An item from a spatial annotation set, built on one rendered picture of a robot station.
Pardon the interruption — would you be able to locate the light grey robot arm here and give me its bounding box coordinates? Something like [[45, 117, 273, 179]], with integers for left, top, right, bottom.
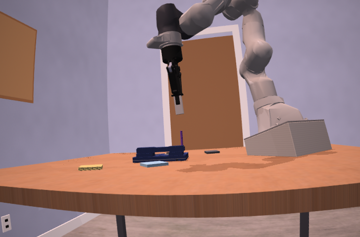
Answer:
[[147, 0, 308, 133]]

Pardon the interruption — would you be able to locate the dark navy phone handset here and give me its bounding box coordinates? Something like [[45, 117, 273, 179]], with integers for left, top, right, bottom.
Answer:
[[136, 145, 185, 154]]

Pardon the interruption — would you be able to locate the yellow sticky note pad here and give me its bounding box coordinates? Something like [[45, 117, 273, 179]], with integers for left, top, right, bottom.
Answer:
[[78, 164, 103, 171]]

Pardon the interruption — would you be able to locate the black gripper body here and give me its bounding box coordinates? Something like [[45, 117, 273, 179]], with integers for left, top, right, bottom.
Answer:
[[161, 45, 183, 74]]

